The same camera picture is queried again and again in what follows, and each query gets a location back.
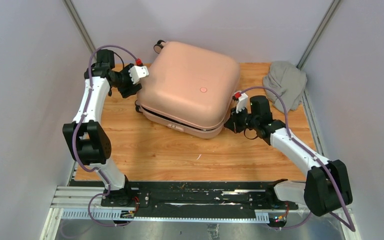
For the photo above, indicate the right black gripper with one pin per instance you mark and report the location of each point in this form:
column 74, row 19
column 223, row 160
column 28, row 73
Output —
column 232, row 123

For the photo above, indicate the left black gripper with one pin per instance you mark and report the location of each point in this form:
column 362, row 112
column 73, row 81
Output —
column 127, row 91

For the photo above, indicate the pink suitcase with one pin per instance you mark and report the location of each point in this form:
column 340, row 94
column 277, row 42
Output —
column 189, row 89

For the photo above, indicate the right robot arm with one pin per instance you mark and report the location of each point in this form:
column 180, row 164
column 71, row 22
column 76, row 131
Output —
column 327, row 186

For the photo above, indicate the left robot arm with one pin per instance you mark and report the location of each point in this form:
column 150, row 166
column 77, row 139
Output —
column 87, row 141

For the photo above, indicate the grey crumpled cloth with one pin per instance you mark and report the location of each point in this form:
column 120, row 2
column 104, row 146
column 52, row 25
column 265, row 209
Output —
column 288, row 82

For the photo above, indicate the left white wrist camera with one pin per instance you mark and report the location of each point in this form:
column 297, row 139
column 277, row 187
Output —
column 138, row 72

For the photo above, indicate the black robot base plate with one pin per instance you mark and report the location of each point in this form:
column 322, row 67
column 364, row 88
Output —
column 177, row 201

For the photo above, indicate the aluminium frame rail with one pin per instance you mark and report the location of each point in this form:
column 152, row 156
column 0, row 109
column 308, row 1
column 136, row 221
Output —
column 64, row 224

